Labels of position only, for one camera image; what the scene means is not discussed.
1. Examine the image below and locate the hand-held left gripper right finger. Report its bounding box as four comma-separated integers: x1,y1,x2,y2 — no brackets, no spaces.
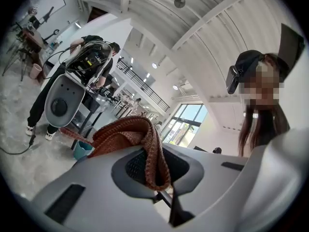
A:
168,181,195,228

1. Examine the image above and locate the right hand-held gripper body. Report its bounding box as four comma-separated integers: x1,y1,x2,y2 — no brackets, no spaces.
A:
44,40,114,128

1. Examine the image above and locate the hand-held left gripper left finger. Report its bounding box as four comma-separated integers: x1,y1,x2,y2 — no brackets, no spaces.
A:
154,189,174,209

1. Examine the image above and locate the orange knitted cloth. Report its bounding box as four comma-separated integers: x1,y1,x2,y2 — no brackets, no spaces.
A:
59,116,173,192

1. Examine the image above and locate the pink waste bin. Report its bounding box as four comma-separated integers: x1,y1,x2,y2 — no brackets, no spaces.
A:
29,63,43,80

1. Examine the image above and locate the teal bucket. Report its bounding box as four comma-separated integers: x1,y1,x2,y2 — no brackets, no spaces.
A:
72,140,94,161

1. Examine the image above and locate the black tripod stand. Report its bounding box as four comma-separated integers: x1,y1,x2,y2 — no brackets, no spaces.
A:
1,20,44,82

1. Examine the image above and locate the large glass window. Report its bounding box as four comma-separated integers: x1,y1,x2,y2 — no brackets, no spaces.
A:
160,103,209,146

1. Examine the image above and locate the black balcony railing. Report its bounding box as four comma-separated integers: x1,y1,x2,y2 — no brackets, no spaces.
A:
116,59,171,113

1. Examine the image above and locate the person's black top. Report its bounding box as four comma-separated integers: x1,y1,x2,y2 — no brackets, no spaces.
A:
239,104,291,157

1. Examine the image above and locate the person's head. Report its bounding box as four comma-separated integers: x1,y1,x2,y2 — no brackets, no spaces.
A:
239,54,285,111

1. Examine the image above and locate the black metal frame table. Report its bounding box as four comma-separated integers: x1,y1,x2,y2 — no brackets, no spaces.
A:
70,88,108,151

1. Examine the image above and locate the black floor cable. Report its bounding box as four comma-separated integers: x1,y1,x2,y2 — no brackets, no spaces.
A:
0,127,37,156

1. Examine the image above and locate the white wall board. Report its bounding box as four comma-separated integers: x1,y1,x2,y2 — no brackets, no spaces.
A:
33,0,67,32

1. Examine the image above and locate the black head camera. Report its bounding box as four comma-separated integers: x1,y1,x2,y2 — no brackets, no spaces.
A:
226,65,241,95

